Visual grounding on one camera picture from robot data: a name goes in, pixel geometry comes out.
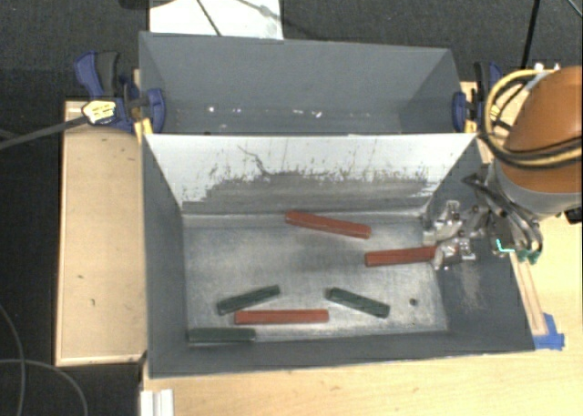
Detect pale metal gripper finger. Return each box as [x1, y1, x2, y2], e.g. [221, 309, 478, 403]
[422, 200, 464, 246]
[432, 238, 478, 271]

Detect red-brown flat block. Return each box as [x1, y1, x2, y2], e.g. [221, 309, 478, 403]
[363, 245, 439, 269]
[284, 208, 373, 240]
[233, 308, 331, 327]

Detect dark green flat block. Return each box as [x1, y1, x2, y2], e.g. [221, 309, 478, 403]
[324, 287, 392, 320]
[187, 327, 258, 345]
[215, 284, 281, 317]

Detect grey metal bin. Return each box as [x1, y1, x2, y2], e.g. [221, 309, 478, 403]
[136, 30, 537, 380]

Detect pale wood flat board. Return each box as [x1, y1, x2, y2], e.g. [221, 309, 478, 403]
[54, 99, 149, 368]

